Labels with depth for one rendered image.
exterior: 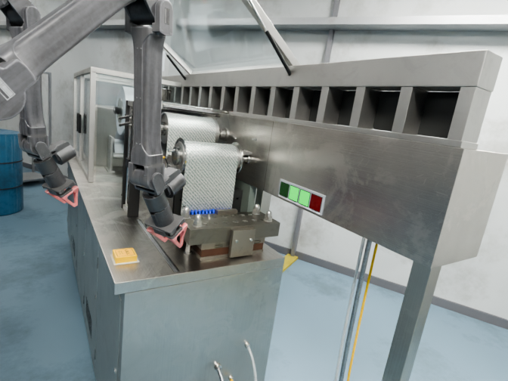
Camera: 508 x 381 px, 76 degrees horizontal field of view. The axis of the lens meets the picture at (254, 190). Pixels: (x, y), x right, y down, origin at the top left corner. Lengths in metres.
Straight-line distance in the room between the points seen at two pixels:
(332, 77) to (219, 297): 0.88
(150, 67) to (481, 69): 0.73
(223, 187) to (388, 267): 2.38
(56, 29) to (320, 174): 0.83
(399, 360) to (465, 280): 2.28
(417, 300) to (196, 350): 0.80
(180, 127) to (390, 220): 0.99
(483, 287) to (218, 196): 2.66
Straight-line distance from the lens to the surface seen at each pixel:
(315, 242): 3.56
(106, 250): 1.32
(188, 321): 1.28
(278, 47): 1.33
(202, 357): 1.42
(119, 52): 5.15
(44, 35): 0.68
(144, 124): 0.82
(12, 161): 4.47
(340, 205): 1.08
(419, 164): 0.93
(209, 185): 1.37
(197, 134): 1.57
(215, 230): 1.22
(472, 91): 0.90
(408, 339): 1.23
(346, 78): 1.12
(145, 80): 0.81
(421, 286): 1.15
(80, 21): 0.71
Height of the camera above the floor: 1.45
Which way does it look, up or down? 13 degrees down
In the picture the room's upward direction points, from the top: 8 degrees clockwise
